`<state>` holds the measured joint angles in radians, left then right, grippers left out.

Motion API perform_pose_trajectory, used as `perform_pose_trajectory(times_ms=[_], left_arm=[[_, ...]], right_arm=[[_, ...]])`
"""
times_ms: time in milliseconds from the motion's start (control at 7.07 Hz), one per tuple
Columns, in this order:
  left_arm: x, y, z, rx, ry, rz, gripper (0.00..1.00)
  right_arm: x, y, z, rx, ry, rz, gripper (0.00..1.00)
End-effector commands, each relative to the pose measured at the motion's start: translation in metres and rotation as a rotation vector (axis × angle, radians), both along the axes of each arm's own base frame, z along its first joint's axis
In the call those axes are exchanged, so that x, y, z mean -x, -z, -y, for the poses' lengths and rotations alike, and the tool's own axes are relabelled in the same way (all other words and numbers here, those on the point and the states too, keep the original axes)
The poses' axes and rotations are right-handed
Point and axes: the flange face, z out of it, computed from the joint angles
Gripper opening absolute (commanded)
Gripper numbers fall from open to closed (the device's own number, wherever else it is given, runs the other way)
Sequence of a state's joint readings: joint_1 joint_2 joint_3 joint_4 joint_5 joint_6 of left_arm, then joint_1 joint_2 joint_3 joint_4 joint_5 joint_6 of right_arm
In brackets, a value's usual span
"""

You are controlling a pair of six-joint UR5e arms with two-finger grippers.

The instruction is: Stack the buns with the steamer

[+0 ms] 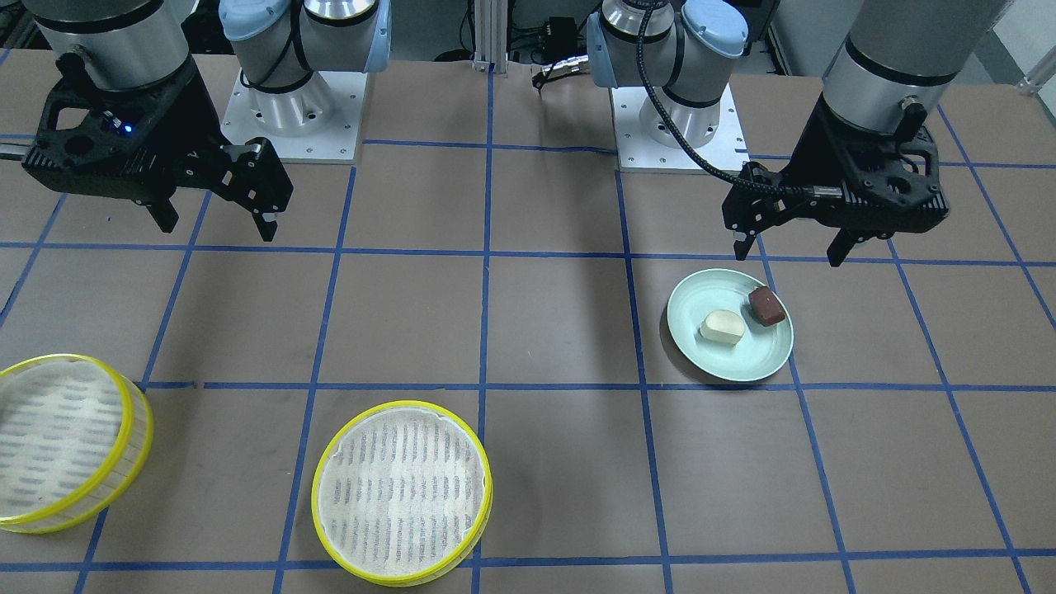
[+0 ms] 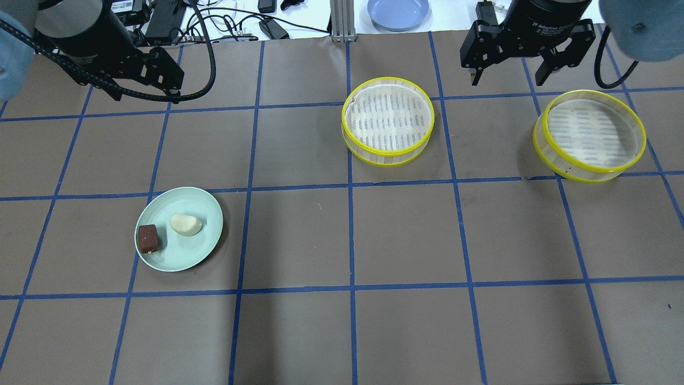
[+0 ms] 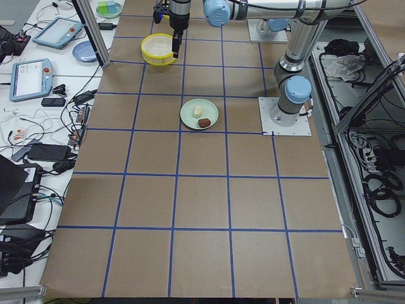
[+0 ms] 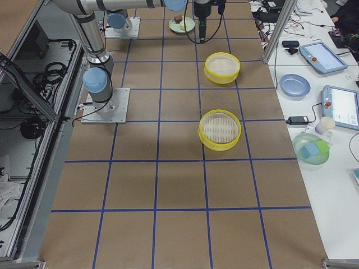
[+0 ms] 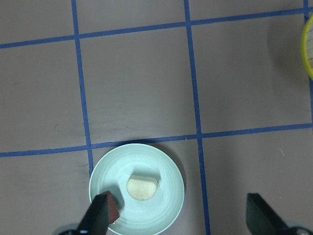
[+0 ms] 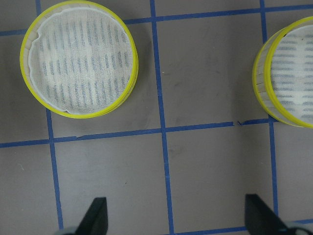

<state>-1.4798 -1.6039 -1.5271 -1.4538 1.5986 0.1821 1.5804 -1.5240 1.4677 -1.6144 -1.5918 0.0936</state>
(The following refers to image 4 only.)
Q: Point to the black webcam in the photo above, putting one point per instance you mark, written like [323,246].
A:
[291,46]

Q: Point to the near teach pendant tablet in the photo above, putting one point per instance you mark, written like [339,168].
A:
[341,105]

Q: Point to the far teach pendant tablet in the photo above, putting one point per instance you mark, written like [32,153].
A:
[322,58]

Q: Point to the aluminium frame post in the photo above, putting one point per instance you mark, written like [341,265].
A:
[278,29]

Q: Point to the white cloth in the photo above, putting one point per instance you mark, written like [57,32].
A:
[9,190]

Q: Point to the clear green glass bowl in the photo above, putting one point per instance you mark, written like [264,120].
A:
[303,139]

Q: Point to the teach pendant tablet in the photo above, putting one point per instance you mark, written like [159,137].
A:
[322,58]
[341,105]

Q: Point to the white steamed bun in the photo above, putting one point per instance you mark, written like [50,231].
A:
[182,25]

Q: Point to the green sponge block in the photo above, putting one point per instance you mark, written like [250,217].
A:
[322,147]

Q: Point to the yellow bamboo steamer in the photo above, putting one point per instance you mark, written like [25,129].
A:
[222,68]
[219,130]

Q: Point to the blue plate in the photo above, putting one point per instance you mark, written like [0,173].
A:
[294,87]

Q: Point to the black power adapter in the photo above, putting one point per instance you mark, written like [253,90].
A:
[297,120]

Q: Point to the blue sponge block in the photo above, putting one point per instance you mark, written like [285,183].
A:
[308,150]

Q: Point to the paper cup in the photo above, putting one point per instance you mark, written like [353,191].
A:
[325,124]

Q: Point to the brown bun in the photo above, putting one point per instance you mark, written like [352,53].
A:
[178,18]

